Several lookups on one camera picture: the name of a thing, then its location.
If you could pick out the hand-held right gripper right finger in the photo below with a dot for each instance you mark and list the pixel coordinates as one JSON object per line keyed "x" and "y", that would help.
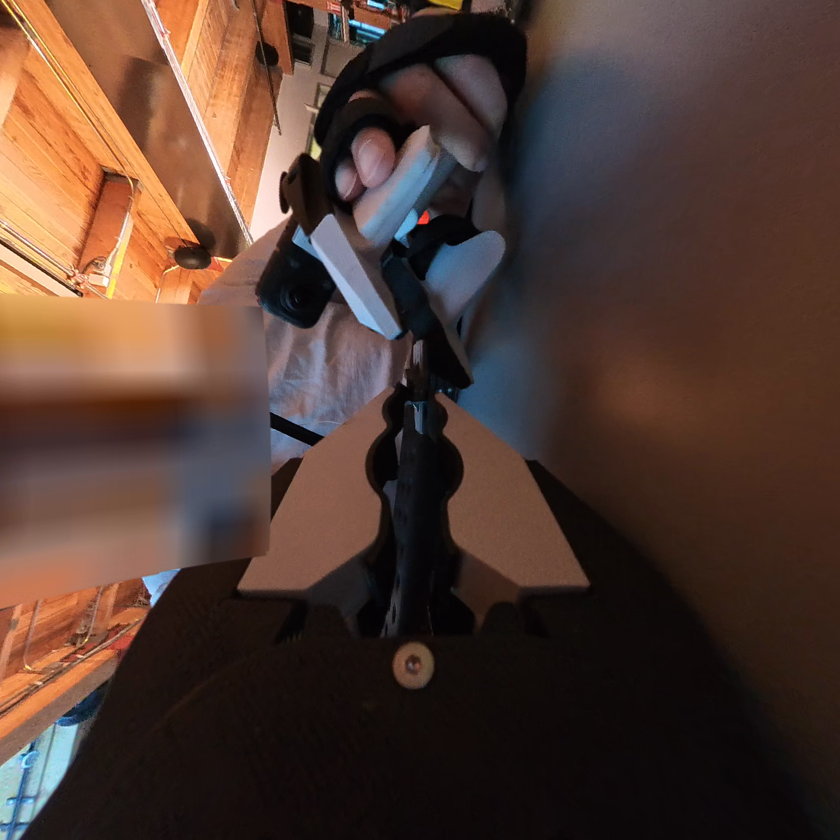
{"x": 518, "y": 525}

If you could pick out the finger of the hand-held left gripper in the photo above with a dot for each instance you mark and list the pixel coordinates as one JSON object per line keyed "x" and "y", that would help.
{"x": 354, "y": 282}
{"x": 466, "y": 269}

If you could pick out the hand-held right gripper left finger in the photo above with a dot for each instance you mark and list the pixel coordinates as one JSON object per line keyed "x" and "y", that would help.
{"x": 315, "y": 525}

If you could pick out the grey desk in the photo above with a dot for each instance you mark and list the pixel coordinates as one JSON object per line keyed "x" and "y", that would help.
{"x": 689, "y": 394}

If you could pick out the person's left hand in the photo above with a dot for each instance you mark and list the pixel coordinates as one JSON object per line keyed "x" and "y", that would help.
{"x": 459, "y": 98}

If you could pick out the black ceiling dome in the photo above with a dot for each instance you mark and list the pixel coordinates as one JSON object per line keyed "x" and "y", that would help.
{"x": 191, "y": 254}

